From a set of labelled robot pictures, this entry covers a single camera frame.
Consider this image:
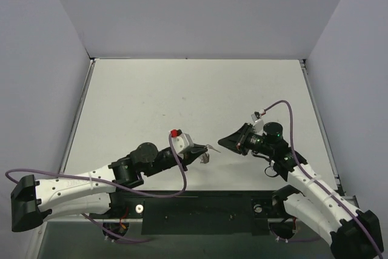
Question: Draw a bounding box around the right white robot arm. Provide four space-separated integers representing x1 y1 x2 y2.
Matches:
218 122 384 258

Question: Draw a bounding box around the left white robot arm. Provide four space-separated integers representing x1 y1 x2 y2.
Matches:
11 143 209 232

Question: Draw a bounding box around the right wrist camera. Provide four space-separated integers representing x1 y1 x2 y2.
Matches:
251 109 266 133

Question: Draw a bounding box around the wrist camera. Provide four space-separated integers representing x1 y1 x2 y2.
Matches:
169 129 194 154
251 109 266 133

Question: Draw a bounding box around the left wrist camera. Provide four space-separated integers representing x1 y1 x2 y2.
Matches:
169 129 194 154

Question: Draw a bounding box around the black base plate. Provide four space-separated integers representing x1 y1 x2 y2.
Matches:
90 190 307 237

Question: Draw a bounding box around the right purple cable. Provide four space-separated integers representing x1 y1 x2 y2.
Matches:
266 99 384 257

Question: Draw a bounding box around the purple cable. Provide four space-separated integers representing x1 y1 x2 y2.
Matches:
266 99 384 257
4 134 188 199

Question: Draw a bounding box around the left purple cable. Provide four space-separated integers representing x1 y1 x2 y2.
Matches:
4 134 188 199

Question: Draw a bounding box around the aluminium table frame rail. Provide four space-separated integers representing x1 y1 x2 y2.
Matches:
24 58 96 259

